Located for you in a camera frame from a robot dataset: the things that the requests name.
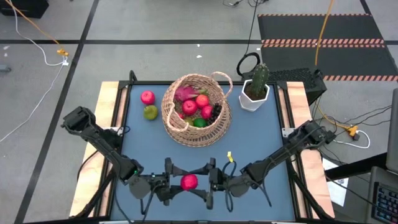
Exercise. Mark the green lime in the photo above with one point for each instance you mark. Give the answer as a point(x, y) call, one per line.
point(200, 123)

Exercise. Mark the white angular plant pot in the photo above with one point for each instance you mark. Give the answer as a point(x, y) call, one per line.
point(248, 104)

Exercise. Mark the white paper sheet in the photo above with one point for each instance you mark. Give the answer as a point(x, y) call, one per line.
point(337, 189)

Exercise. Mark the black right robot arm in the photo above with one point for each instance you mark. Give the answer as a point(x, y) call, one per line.
point(280, 152)

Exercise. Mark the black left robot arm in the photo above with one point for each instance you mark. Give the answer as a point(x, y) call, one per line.
point(102, 140)

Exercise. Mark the small red apple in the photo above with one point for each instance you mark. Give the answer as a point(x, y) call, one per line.
point(147, 97)

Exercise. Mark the black striped-edge floor mat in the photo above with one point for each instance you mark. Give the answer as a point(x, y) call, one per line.
point(326, 28)

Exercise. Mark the pink dragon fruit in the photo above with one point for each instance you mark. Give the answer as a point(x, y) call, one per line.
point(185, 93)

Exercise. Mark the red round fruit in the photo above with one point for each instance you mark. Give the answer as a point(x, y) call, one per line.
point(206, 112)

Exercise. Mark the grey mounting plate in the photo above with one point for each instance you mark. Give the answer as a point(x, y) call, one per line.
point(286, 132)

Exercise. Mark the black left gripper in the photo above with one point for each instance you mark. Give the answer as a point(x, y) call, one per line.
point(159, 186)

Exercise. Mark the dark grapes with green leaf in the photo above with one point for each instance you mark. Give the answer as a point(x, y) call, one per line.
point(216, 111)

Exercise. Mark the black aluminium table frame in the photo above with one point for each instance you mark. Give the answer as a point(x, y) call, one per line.
point(149, 83)

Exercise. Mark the red pomegranate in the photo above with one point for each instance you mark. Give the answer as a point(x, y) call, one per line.
point(189, 182)

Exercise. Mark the yellow-green fruit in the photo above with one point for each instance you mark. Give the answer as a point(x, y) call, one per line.
point(188, 121)

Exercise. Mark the grey monitor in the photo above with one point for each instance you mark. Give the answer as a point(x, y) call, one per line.
point(393, 140)

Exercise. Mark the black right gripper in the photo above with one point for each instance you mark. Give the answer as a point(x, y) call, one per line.
point(217, 179)

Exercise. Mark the yellow power strip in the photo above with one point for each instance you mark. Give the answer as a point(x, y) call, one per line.
point(353, 130)

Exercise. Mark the orange-red peach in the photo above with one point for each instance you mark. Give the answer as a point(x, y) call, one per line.
point(202, 101)

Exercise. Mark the green pear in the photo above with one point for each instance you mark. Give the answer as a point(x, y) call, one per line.
point(150, 112)

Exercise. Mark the light wooden side board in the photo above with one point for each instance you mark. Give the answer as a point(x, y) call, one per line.
point(297, 99)
point(105, 93)

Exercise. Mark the black keyboard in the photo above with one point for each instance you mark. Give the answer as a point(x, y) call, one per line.
point(387, 202)

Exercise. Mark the dark red apple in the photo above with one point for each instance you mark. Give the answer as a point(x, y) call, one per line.
point(189, 107)

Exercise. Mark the black beam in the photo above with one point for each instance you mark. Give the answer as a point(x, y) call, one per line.
point(357, 166)

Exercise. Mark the large red apple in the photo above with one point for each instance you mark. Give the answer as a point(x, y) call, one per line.
point(181, 115)

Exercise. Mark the green cactus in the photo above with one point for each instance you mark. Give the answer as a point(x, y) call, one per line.
point(259, 79)

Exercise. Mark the black box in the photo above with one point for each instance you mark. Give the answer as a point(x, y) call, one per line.
point(25, 7)

